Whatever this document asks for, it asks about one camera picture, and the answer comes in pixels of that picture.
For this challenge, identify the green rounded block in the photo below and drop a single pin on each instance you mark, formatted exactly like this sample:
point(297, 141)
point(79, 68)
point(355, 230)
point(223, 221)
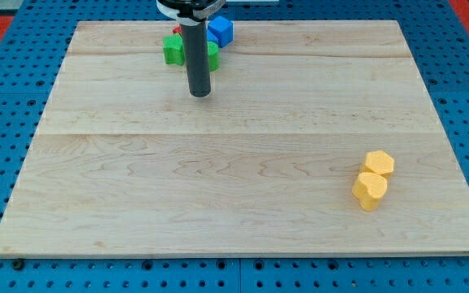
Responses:
point(214, 60)

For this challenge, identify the light wooden board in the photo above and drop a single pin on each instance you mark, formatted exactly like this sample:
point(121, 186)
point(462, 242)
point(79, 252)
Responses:
point(126, 164)

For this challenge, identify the green star block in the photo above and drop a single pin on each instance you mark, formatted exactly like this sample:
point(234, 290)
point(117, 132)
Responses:
point(173, 49)

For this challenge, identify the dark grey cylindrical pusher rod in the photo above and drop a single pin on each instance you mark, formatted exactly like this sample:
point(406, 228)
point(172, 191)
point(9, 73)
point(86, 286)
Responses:
point(195, 47)

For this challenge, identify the blue cube block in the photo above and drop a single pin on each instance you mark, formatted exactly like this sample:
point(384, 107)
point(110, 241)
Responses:
point(220, 31)

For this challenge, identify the red block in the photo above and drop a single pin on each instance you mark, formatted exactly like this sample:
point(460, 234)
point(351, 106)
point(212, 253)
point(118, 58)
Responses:
point(177, 30)

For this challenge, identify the yellow heart block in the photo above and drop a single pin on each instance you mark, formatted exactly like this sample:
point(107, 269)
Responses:
point(369, 188)

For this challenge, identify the black white robot end flange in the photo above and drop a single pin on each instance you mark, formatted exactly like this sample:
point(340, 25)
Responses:
point(189, 12)

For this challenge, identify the yellow hexagon block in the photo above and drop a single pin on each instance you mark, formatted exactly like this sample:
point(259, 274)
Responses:
point(378, 162)

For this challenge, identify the blue perforated metal base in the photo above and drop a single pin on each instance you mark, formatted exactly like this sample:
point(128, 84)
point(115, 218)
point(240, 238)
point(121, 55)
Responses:
point(30, 56)

